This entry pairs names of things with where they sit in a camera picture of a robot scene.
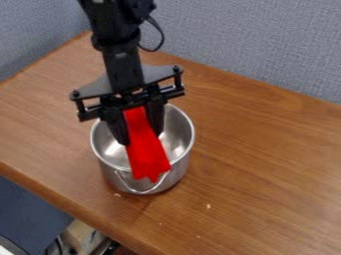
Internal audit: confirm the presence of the red block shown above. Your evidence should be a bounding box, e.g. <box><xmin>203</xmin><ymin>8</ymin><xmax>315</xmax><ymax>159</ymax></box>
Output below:
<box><xmin>124</xmin><ymin>107</ymin><xmax>171</xmax><ymax>182</ymax></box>

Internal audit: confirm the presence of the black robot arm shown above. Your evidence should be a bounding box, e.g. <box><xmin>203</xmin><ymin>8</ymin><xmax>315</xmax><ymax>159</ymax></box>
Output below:
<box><xmin>69</xmin><ymin>0</ymin><xmax>183</xmax><ymax>145</ymax></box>

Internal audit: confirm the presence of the black cable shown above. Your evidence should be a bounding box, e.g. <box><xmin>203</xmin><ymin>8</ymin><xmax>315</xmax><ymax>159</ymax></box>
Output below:
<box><xmin>136</xmin><ymin>14</ymin><xmax>166</xmax><ymax>53</ymax></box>

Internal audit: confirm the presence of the metal pot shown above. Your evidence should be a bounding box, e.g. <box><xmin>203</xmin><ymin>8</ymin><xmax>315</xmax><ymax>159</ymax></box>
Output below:
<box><xmin>89</xmin><ymin>104</ymin><xmax>195</xmax><ymax>195</ymax></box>

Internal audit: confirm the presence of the beige box under table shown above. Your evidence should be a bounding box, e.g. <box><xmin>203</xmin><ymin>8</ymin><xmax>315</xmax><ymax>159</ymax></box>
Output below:
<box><xmin>61</xmin><ymin>220</ymin><xmax>108</xmax><ymax>255</ymax></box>

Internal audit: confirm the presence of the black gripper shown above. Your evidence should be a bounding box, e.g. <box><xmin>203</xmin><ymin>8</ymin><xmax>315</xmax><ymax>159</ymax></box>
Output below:
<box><xmin>69</xmin><ymin>45</ymin><xmax>183</xmax><ymax>145</ymax></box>

